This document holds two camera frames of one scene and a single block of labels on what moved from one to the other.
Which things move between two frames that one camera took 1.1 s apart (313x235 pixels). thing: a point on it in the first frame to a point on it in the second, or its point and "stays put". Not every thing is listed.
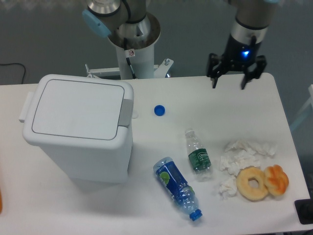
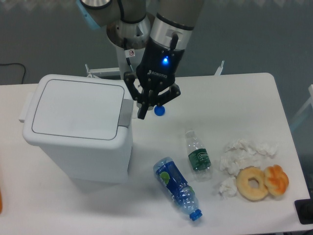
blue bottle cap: x=159 y=110 stays put
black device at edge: x=304 y=209 stays put
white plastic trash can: x=84 y=123 stays put
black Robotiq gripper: x=239 y=56 to x=157 y=68
